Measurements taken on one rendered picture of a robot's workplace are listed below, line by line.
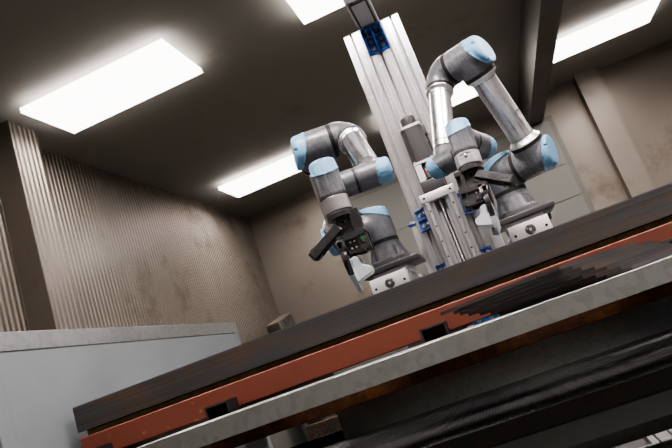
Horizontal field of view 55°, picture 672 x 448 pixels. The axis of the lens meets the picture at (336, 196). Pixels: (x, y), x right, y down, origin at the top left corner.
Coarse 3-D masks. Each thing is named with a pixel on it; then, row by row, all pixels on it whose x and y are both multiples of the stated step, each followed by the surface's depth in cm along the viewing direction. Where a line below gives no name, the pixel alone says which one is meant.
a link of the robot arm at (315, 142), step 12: (312, 132) 214; (324, 132) 212; (300, 144) 212; (312, 144) 212; (324, 144) 212; (300, 156) 212; (312, 156) 212; (324, 156) 214; (336, 156) 216; (300, 168) 215; (312, 180) 222; (324, 216) 233; (324, 228) 238; (336, 252) 239
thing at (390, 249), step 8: (384, 240) 236; (392, 240) 237; (376, 248) 237; (384, 248) 235; (392, 248) 235; (400, 248) 236; (376, 256) 236; (384, 256) 234; (392, 256) 233; (400, 256) 234; (376, 264) 235; (384, 264) 233
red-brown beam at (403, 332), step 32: (576, 256) 122; (480, 288) 125; (416, 320) 124; (448, 320) 122; (320, 352) 127; (352, 352) 126; (384, 352) 124; (224, 384) 133; (256, 384) 129; (288, 384) 127; (128, 416) 137; (160, 416) 132; (192, 416) 131
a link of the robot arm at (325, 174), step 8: (320, 160) 169; (328, 160) 170; (312, 168) 170; (320, 168) 169; (328, 168) 169; (336, 168) 170; (312, 176) 170; (320, 176) 168; (328, 176) 168; (336, 176) 169; (320, 184) 168; (328, 184) 168; (336, 184) 168; (320, 192) 169; (328, 192) 167; (336, 192) 167; (344, 192) 168; (320, 200) 169
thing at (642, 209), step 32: (576, 224) 120; (608, 224) 119; (640, 224) 118; (480, 256) 123; (512, 256) 122; (544, 256) 120; (416, 288) 125; (448, 288) 123; (320, 320) 128; (352, 320) 127; (384, 320) 127; (224, 352) 132; (256, 352) 130; (288, 352) 128; (160, 384) 134; (192, 384) 132; (96, 416) 136
